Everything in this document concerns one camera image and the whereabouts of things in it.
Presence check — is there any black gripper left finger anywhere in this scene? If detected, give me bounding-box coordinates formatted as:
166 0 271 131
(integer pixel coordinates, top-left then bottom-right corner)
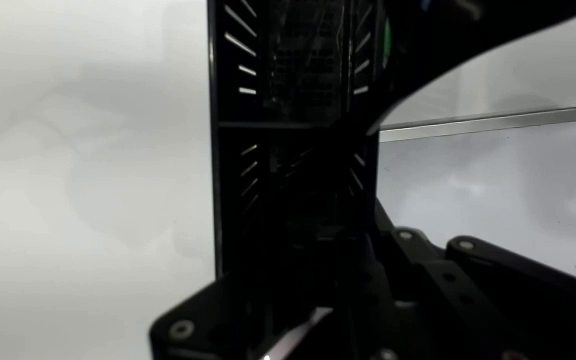
149 268 340 360

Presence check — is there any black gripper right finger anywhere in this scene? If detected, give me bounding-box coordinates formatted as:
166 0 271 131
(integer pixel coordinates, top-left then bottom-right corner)
365 206 576 360

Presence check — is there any black cutlery box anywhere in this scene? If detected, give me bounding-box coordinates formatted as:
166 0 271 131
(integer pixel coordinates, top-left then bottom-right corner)
207 0 389 273

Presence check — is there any small whiteboard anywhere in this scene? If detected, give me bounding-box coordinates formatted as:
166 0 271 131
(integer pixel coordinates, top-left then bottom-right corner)
378 108 576 277

